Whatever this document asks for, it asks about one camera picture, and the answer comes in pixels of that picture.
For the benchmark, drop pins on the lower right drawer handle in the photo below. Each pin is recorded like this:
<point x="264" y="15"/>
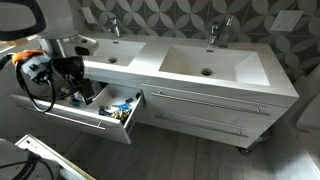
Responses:
<point x="239" y="133"/>

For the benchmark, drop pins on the drawer handle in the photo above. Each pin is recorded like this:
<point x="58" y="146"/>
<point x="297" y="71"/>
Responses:
<point x="239" y="133"/>
<point x="257" y="111"/>

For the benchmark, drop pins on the black hair brush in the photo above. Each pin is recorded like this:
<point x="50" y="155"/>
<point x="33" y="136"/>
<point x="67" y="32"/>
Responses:
<point x="102" y="111"/>

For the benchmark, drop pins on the blue handled scissors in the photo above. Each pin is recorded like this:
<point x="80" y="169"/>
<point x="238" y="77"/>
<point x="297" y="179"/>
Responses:
<point x="123" y="107"/>

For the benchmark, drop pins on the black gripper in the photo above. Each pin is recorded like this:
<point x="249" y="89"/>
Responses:
<point x="72" y="69"/>

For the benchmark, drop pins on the chrome faucet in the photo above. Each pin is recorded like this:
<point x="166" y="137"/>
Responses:
<point x="114" y="27"/>
<point x="213" y="34"/>

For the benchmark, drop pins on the wooden robot platform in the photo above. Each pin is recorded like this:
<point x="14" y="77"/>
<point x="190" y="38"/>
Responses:
<point x="67" y="169"/>

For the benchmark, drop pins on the white double sink vanity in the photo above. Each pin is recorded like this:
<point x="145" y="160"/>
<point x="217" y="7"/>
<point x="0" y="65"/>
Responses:
<point x="244" y="75"/>

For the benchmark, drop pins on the upper right drawer handle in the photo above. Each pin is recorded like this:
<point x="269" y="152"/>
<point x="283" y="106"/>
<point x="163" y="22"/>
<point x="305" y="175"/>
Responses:
<point x="257" y="111"/>

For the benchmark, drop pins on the chrome left faucet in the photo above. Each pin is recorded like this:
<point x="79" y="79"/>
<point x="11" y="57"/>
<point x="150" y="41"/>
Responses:
<point x="114" y="27"/>

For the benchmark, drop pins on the white toilet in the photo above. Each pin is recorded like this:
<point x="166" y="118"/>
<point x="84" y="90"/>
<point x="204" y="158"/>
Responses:
<point x="308" y="119"/>

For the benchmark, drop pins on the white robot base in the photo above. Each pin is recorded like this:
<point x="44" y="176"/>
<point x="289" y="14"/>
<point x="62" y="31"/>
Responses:
<point x="22" y="164"/>

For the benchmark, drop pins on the chrome right faucet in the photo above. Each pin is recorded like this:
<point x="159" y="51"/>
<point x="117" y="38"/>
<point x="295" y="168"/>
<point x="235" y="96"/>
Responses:
<point x="213" y="34"/>

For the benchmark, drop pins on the white open drawer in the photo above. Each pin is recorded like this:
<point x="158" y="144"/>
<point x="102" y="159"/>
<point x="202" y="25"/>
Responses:
<point x="86" y="118"/>

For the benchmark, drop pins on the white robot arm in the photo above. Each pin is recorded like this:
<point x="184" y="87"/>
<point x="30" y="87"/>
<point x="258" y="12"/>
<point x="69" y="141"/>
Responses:
<point x="52" y="21"/>

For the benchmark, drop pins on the white wall outlet plate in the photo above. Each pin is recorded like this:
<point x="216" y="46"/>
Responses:
<point x="286" y="20"/>

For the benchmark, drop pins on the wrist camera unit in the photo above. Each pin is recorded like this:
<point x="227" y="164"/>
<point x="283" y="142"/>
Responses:
<point x="37" y="68"/>

